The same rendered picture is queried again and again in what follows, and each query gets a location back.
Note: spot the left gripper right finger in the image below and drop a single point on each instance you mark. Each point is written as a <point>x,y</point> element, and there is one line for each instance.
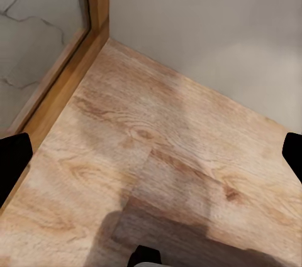
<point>292,152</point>

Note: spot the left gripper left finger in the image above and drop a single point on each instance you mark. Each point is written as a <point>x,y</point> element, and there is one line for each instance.
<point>15,155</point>

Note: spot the door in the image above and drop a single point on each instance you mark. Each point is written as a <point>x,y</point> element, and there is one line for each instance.
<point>46,49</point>

